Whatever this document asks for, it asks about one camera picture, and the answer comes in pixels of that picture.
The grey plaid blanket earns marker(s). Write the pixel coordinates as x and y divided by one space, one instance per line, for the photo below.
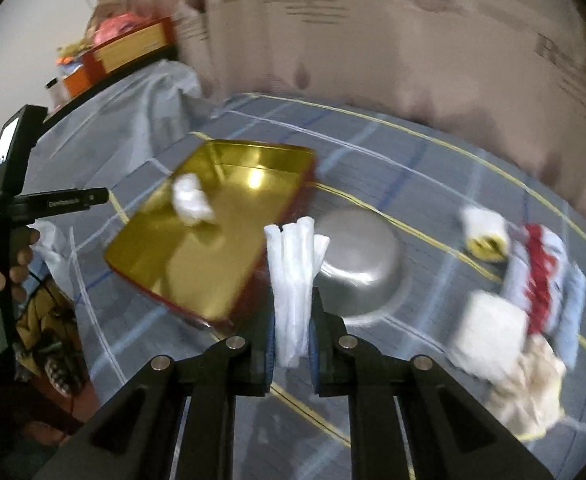
423 180

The cream cloth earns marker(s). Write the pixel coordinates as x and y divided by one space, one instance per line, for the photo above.
528 395

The white crumpled cloth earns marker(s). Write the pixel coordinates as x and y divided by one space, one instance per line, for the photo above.
192 200

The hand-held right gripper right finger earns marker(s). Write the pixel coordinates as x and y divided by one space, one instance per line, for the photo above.
314 355

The brown patterned cloth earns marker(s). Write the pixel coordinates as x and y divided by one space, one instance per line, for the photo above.
48 325

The dark red coffee container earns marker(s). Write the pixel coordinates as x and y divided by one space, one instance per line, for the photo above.
198 260

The orange box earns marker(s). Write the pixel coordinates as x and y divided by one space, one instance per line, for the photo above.
75 80

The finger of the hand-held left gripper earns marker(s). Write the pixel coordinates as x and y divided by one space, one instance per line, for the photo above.
68 201

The person's left hand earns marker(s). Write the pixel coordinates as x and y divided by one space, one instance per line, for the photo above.
20 260

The red and yellow box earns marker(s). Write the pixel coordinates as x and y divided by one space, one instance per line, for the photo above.
128 50

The red white striped cloth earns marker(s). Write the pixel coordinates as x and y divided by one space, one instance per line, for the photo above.
538 280

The grey cover cloth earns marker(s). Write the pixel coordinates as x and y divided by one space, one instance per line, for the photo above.
133 110

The beige patterned curtain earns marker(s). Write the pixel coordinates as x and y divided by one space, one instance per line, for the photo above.
398 35

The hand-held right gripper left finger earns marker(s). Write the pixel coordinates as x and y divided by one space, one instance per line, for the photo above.
269 355

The pink bag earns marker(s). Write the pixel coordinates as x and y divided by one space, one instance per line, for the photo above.
115 27

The steel bowl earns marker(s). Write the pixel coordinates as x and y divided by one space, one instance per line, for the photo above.
358 270

